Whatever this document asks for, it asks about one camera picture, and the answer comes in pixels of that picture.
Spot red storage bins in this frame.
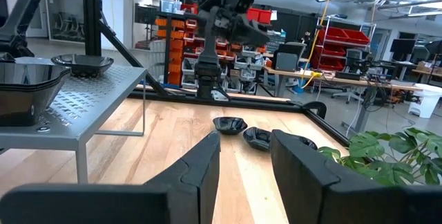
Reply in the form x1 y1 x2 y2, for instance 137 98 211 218
179 0 273 25

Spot yellow hanging cable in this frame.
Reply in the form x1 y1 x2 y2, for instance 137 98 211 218
302 0 338 90

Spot black leaf-shaped mini plate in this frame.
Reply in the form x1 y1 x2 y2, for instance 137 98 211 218
212 115 249 136
50 53 115 79
242 126 273 153
298 136 318 151

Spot long wooden work table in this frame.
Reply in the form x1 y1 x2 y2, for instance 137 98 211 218
262 65 425 138

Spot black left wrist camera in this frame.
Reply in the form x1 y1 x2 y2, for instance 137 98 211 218
226 0 256 15

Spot black computer monitor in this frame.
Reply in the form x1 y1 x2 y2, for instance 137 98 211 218
389 38 418 62

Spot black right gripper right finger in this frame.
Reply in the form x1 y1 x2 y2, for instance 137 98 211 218
270 129 442 224

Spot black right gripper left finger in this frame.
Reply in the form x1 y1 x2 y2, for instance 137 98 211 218
0 130 222 224

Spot grey parts bin stack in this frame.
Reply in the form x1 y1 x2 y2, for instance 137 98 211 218
234 46 269 92

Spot grey perforated metal shelf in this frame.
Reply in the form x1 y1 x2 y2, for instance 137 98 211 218
0 56 148 184

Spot orange parts bin rack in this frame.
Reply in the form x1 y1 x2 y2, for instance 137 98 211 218
154 16 200 87

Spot black aluminium table frame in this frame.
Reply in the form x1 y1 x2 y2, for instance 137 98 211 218
0 0 349 145

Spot green plant in white pot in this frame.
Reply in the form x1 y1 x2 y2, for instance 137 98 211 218
316 127 442 187

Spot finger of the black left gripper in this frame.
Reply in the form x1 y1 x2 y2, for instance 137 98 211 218
240 17 270 38
236 29 271 48

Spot black wavy square plate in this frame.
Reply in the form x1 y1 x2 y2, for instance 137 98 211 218
0 80 66 127
0 75 70 92
0 61 73 81

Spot red bin shelf rack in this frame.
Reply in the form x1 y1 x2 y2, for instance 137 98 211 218
310 15 377 73

